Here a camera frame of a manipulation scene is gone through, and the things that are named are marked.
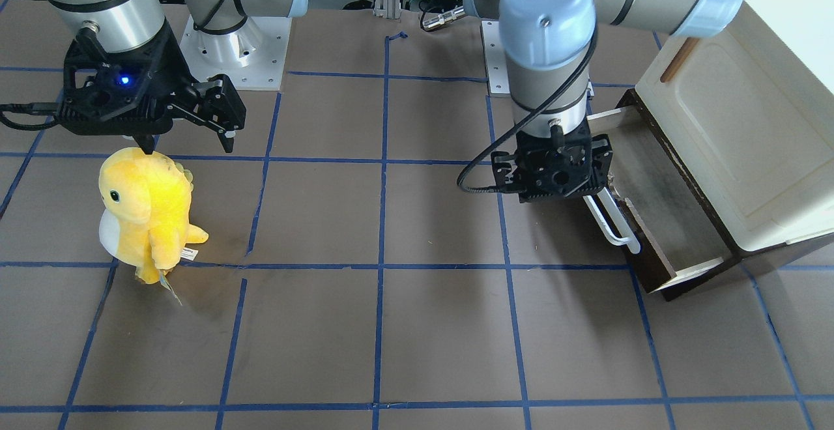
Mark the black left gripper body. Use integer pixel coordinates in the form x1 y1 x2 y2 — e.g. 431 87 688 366
491 130 613 203

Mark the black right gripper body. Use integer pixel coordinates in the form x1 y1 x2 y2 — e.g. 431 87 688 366
57 23 195 136

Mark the dark wooden drawer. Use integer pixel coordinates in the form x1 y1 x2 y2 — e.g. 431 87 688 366
588 106 736 300

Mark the yellow plush dinosaur toy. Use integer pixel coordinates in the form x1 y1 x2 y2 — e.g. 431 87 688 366
98 147 209 291

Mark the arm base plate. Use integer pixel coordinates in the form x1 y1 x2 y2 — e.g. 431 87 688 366
482 20 510 97
180 17 293 91

